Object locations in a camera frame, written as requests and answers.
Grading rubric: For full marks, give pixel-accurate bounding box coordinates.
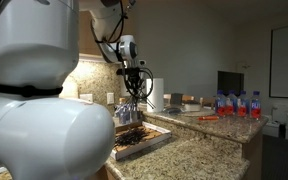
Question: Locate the orange marker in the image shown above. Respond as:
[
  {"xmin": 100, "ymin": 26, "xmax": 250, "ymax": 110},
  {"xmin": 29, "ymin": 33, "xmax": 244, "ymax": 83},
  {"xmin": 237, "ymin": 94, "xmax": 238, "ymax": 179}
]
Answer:
[{"xmin": 197, "ymin": 115, "xmax": 221, "ymax": 122}]

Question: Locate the wooden wall cabinet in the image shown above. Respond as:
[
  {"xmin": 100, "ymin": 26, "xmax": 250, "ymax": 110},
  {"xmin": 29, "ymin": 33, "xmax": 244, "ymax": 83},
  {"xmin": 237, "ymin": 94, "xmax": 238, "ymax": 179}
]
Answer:
[{"xmin": 78, "ymin": 9, "xmax": 125, "ymax": 64}]

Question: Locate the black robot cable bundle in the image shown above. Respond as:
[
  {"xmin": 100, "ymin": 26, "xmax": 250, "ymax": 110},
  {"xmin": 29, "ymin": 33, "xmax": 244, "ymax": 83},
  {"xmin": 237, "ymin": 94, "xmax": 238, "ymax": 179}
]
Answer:
[{"xmin": 90, "ymin": 0, "xmax": 155, "ymax": 100}]

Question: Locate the black zip tie bundle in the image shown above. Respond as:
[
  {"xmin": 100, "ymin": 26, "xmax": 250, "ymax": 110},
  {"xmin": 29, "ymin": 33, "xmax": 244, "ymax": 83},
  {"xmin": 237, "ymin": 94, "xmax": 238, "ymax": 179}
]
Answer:
[{"xmin": 127, "ymin": 90, "xmax": 157, "ymax": 111}]

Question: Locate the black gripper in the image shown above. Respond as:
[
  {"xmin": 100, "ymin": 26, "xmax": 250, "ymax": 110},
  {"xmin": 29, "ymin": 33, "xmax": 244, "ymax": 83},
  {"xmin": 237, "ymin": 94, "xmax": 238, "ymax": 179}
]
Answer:
[{"xmin": 125, "ymin": 73, "xmax": 142, "ymax": 99}]

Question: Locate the shallow cardboard box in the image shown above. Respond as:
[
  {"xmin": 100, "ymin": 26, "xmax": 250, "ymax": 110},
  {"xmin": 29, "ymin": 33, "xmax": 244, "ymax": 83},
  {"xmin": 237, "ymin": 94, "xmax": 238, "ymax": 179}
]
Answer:
[{"xmin": 110, "ymin": 120, "xmax": 172, "ymax": 162}]

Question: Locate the white wall switch plate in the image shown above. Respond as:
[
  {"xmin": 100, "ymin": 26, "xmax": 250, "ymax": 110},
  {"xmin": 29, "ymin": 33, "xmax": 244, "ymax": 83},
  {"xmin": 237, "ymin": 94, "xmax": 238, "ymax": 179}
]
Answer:
[{"xmin": 106, "ymin": 92, "xmax": 116, "ymax": 106}]

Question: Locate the dark flat screen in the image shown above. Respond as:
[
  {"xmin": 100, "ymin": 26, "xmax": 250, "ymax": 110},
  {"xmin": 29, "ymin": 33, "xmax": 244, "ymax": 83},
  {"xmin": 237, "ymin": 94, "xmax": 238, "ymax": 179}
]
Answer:
[{"xmin": 217, "ymin": 70, "xmax": 245, "ymax": 98}]

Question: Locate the dark crumpled object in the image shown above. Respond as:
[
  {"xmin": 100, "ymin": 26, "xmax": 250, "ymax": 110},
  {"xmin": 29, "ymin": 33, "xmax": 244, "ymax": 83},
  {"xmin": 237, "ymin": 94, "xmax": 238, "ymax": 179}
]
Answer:
[{"xmin": 163, "ymin": 106, "xmax": 184, "ymax": 115}]

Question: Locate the clear blue-capped water bottle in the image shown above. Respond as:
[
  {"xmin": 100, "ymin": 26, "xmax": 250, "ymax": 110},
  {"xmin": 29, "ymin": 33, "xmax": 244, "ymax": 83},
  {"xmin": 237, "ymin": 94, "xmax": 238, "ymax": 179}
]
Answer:
[
  {"xmin": 115, "ymin": 103, "xmax": 125, "ymax": 125},
  {"xmin": 123, "ymin": 102, "xmax": 133, "ymax": 124}
]

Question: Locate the white wall outlet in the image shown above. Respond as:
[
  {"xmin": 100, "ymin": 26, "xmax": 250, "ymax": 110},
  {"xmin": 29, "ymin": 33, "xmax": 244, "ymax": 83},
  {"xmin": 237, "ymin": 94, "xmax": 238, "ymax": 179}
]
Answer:
[{"xmin": 79, "ymin": 93, "xmax": 94, "ymax": 103}]

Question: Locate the white paper towel roll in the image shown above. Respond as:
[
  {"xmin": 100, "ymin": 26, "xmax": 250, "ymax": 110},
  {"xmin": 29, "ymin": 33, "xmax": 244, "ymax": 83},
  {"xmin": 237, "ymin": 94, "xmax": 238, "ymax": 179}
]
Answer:
[{"xmin": 146, "ymin": 77, "xmax": 165, "ymax": 114}]

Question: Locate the black zip tie pile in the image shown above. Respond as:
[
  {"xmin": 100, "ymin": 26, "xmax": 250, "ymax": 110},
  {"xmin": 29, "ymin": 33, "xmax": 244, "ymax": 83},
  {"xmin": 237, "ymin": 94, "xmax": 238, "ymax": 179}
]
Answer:
[{"xmin": 114, "ymin": 127, "xmax": 152, "ymax": 148}]

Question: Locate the Fiji water bottle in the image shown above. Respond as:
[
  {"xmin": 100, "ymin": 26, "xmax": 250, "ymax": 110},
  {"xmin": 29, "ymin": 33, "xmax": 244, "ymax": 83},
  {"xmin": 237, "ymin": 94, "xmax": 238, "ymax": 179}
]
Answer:
[
  {"xmin": 250, "ymin": 90, "xmax": 263, "ymax": 121},
  {"xmin": 237, "ymin": 90, "xmax": 249, "ymax": 118},
  {"xmin": 214, "ymin": 89, "xmax": 227, "ymax": 117},
  {"xmin": 225, "ymin": 89, "xmax": 239, "ymax": 117}
]

